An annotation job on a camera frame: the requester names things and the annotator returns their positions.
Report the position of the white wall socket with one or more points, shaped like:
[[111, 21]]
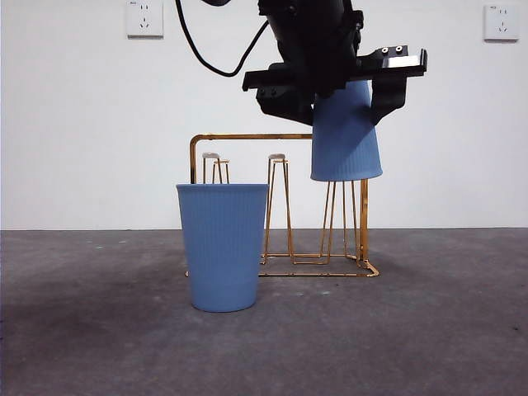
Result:
[[501, 22], [144, 18]]

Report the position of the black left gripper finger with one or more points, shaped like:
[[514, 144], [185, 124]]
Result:
[[284, 103], [389, 97]]

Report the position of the blue ribbed plastic cup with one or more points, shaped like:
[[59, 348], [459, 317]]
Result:
[[222, 247], [344, 140]]

